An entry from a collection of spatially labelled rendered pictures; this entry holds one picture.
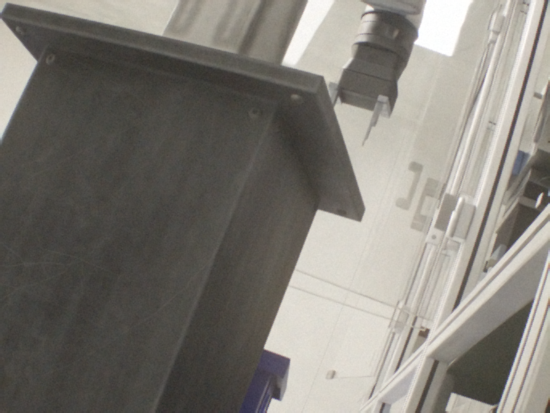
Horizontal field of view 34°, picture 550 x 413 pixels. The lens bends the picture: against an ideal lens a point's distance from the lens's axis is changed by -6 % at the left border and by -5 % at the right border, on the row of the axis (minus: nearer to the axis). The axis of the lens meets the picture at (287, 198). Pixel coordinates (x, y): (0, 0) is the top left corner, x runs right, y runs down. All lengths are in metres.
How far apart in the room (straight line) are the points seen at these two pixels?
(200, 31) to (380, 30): 0.53
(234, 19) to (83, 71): 0.12
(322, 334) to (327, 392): 0.37
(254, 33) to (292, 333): 5.32
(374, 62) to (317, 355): 4.84
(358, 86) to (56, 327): 0.67
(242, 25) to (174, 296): 0.21
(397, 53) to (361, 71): 0.05
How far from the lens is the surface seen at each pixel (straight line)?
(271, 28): 0.70
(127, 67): 0.63
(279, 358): 0.90
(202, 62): 0.58
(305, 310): 5.99
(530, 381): 0.58
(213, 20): 0.68
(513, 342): 1.43
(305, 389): 5.93
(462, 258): 1.46
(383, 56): 1.18
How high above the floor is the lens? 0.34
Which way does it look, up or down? 15 degrees up
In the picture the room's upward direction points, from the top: 21 degrees clockwise
